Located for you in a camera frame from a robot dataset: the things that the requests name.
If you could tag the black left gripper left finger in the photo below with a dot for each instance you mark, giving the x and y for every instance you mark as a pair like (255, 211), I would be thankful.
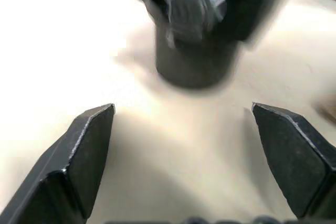
(65, 166)

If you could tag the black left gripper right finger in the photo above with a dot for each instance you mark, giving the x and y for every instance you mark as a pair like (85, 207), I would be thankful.
(294, 155)

